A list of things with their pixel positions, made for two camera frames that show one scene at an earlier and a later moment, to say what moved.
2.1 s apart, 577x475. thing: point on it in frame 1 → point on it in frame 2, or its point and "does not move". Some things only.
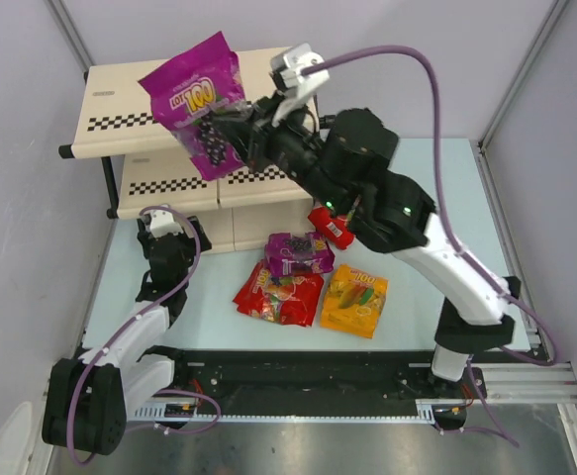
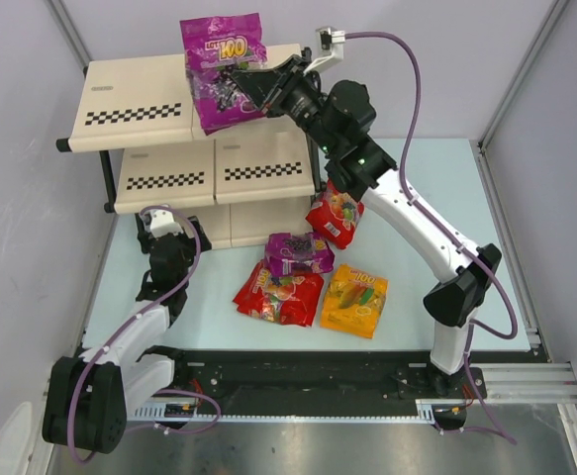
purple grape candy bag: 295,255 does not move
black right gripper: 256,137 → 279,90
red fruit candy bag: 290,298 does not move
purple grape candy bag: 189,90 → 215,47
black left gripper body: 164,285 does not move
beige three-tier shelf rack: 116,125 does not move
